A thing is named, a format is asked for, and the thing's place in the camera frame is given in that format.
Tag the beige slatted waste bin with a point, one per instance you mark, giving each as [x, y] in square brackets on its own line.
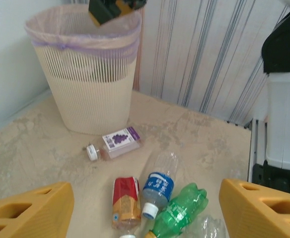
[90, 104]

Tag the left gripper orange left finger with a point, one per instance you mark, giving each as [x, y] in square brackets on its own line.
[48, 213]

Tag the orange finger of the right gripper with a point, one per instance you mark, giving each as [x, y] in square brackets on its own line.
[102, 10]

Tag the bottle with red gold label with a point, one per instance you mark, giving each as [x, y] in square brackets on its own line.
[126, 198]

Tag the green plastic bottle yellow cap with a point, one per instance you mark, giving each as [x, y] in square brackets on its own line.
[179, 210]

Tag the pink waste basket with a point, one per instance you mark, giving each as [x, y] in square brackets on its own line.
[85, 41]

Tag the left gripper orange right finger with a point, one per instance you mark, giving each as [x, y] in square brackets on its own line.
[246, 218]

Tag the bottle with purple grape label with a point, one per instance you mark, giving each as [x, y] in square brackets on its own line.
[120, 141]

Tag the clear bottle blue label white cap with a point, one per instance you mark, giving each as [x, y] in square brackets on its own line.
[157, 186]

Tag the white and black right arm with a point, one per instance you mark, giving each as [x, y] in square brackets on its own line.
[284, 111]

